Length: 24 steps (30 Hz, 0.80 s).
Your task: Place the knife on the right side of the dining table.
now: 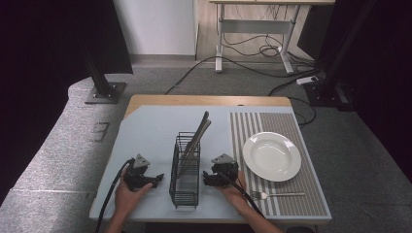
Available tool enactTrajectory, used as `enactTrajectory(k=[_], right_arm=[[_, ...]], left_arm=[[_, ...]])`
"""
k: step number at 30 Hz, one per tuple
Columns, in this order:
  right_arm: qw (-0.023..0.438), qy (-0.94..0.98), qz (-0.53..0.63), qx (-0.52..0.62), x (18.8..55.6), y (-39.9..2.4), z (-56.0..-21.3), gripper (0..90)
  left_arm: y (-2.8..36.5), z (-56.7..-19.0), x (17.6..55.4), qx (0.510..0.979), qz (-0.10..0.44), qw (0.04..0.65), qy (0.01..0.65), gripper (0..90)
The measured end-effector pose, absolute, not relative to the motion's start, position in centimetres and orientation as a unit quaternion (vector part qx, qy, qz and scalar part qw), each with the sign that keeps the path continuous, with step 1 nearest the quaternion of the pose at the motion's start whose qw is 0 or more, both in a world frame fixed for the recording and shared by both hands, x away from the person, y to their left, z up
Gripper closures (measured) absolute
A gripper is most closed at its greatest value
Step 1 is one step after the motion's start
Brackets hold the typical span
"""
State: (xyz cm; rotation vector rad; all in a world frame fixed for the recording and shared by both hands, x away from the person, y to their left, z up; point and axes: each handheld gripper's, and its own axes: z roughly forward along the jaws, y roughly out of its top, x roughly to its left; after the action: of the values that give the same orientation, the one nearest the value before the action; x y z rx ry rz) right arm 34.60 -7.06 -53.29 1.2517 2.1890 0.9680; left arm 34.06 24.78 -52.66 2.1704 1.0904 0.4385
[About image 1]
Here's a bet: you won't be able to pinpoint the black metal stand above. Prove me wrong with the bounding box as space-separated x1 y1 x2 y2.
303 0 378 110
81 45 128 105

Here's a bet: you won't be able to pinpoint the white round plate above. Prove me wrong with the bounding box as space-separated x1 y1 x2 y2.
242 131 302 183

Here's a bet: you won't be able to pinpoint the white frame desk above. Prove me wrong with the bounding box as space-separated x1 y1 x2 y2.
208 0 336 75

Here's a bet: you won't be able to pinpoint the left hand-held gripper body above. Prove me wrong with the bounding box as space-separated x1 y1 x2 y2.
123 153 152 192

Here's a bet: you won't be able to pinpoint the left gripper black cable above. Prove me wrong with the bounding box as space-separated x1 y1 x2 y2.
94 157 135 233

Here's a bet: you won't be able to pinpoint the person's right hand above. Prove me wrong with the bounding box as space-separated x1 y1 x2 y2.
219 169 249 212

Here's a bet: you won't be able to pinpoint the light blue table mat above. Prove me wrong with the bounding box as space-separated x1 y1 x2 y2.
88 104 332 224

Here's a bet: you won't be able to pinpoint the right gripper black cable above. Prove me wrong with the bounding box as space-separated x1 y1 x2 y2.
219 172 266 218

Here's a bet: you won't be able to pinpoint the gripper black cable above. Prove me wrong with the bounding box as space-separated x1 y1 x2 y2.
94 157 135 233
219 172 266 218

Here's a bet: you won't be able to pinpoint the black floor cable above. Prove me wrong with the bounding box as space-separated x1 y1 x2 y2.
164 55 320 96

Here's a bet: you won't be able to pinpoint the grey striped placemat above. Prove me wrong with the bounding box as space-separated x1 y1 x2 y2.
229 111 332 218

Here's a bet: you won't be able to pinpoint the black curtain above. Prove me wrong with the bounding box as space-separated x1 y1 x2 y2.
296 0 412 183
0 0 134 207

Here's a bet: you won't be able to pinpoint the silver fork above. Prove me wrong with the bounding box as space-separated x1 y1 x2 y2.
251 190 306 201

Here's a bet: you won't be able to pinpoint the person's left hand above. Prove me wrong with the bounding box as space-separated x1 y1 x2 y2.
114 177 154 220

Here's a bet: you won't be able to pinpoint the silver table knife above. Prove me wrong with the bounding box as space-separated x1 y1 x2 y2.
180 118 213 174
181 111 210 163

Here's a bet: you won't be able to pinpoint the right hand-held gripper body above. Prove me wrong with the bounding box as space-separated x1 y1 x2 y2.
207 152 240 188

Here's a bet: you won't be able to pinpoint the black wire cutlery basket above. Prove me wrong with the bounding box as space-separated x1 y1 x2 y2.
168 131 201 210

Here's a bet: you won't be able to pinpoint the white power strip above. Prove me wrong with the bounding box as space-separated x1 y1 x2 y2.
295 75 321 86

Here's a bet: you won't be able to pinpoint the bundle of black cables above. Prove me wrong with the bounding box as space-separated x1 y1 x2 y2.
222 32 319 71

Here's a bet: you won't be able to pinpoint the wooden table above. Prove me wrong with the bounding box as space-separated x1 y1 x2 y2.
123 93 328 226

